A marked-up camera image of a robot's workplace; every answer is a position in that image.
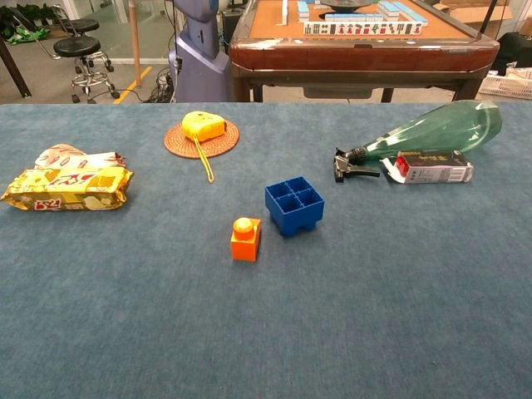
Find blue toy block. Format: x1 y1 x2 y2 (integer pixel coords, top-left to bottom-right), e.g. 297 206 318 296
264 176 326 239

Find orange toy block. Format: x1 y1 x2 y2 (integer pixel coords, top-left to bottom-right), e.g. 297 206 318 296
230 216 263 263

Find round woven coaster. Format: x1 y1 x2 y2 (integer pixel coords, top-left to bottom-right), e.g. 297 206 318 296
164 121 241 160

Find yellow tape measure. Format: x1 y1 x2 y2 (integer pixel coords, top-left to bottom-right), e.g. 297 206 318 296
181 111 226 185

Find brown mahjong table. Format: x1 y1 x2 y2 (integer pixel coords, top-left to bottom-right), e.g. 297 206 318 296
229 0 500 103

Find grey white cardboard box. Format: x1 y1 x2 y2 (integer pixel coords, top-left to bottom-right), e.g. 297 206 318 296
381 150 475 185

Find green spray bottle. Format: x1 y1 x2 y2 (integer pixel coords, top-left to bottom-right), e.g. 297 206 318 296
333 99 504 184

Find face-up mahjong tile row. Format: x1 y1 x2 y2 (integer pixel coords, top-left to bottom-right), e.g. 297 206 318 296
303 21 424 37

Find yellow snack package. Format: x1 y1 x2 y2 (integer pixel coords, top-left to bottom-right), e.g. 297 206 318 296
0 166 135 212

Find short blue mahjong tile row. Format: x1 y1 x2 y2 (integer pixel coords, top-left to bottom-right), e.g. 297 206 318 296
325 12 386 22

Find wooden pole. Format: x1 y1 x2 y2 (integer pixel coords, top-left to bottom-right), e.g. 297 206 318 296
129 0 143 88

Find white red snack package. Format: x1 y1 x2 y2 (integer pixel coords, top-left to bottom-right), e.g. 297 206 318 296
33 143 127 170

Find black dish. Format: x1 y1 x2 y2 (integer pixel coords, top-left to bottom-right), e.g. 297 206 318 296
319 0 377 12

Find long blue mahjong tile stack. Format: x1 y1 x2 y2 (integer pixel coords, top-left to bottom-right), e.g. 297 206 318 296
377 0 429 26

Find black stool with backrest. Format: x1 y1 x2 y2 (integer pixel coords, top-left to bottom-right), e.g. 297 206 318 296
41 35 121 105

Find black round stool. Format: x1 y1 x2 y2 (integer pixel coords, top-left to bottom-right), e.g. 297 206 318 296
61 17 116 72

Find white plastic basket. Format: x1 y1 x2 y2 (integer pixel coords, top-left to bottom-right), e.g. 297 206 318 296
478 73 532 101

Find dark table leg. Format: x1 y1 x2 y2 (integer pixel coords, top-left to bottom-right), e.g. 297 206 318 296
0 37 32 100

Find black rod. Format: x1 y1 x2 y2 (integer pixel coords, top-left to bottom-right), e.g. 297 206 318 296
477 0 499 41

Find black bag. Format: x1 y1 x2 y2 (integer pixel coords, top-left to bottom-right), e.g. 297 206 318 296
496 32 532 76

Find green plants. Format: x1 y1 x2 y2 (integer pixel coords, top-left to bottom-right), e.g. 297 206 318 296
0 3 59 46

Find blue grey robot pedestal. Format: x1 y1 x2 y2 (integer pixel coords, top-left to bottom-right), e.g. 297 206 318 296
168 0 232 104

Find floor cable bundle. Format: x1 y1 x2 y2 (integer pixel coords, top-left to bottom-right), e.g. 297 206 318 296
143 68 178 104

